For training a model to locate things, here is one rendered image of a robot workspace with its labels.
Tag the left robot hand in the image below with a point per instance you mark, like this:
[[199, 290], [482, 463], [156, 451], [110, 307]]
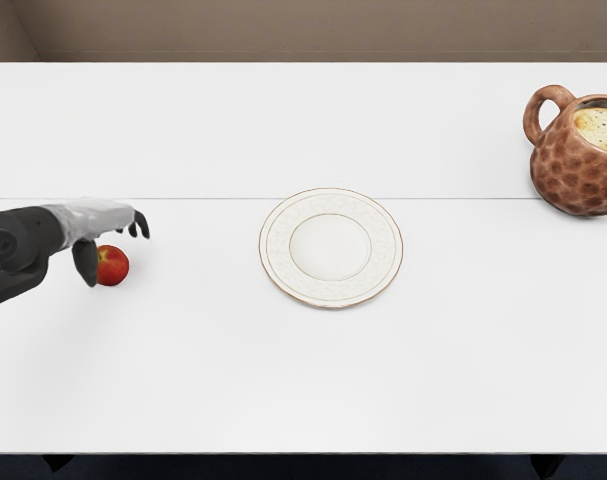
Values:
[[90, 219]]

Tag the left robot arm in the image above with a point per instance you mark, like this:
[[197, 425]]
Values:
[[14, 250]]

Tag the white gold-rimmed plate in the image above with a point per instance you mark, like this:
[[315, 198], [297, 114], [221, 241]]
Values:
[[331, 247]]

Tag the red apple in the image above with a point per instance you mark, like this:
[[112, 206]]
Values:
[[114, 266]]

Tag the brown dimpled ceramic mug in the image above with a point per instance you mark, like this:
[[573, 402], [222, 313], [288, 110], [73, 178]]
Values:
[[578, 165]]

